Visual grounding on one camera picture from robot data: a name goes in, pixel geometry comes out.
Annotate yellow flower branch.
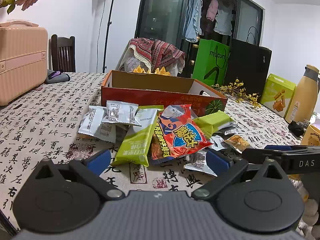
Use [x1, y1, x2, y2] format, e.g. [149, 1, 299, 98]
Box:
[212, 79, 262, 108]

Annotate large green snack packet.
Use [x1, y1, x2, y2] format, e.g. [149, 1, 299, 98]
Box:
[111, 105, 164, 167]

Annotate pink hard suitcase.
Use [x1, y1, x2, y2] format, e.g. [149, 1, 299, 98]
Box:
[0, 20, 48, 106]

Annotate light grey armchair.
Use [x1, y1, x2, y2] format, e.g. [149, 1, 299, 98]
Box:
[117, 47, 185, 77]

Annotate red patterned cloth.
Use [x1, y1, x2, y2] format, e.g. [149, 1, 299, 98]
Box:
[129, 37, 186, 74]

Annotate red cartoon snack packet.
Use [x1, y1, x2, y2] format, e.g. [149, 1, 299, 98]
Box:
[151, 104, 213, 161]

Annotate yellow thermos bottle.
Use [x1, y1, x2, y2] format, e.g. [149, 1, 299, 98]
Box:
[284, 64, 320, 124]

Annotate green paper shopping bag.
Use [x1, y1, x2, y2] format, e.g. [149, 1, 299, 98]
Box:
[192, 39, 231, 87]

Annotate orange cardboard box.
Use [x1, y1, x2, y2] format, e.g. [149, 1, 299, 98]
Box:
[101, 70, 228, 117]

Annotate orange artificial flowers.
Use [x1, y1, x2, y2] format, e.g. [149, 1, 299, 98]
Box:
[132, 65, 171, 77]

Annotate brown cracker snack packet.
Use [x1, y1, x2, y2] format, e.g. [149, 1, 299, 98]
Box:
[224, 134, 250, 153]

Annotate dark glass sliding door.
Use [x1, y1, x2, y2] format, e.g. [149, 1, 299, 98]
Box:
[135, 0, 264, 78]

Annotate white snack packet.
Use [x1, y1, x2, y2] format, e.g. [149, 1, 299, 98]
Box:
[96, 122, 117, 143]
[220, 125, 238, 137]
[184, 150, 218, 177]
[78, 105, 107, 137]
[101, 100, 139, 127]

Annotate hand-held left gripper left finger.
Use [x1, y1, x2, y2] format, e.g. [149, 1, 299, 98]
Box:
[32, 149, 126, 200]

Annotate grey and purple cloth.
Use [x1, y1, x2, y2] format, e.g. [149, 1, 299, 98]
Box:
[45, 69, 71, 84]

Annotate yellow bear print box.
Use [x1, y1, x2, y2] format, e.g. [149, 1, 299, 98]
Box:
[300, 124, 320, 147]

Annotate hanging white garment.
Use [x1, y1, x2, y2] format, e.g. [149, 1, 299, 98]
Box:
[214, 4, 235, 36]

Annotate dark wooden chair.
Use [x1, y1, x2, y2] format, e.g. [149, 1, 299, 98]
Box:
[51, 34, 76, 73]

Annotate hanging light blue shirt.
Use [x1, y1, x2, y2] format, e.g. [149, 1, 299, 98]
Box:
[184, 0, 203, 43]

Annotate black paper shopping bag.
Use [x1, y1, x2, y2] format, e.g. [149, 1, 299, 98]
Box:
[224, 26, 272, 98]

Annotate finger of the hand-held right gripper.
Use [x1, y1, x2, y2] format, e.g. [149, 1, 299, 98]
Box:
[242, 148, 284, 167]
[264, 144, 309, 153]

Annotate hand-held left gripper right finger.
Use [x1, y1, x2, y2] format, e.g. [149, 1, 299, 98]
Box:
[191, 148, 290, 200]

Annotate light green snack box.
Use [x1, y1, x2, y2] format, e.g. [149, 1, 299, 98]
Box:
[260, 73, 297, 118]

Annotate small green snack packet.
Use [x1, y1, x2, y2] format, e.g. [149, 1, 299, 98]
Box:
[192, 110, 235, 138]

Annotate hanging pink garment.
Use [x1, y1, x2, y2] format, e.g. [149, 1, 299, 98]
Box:
[206, 0, 220, 22]

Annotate small black object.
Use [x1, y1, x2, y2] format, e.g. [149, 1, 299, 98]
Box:
[288, 120, 306, 137]

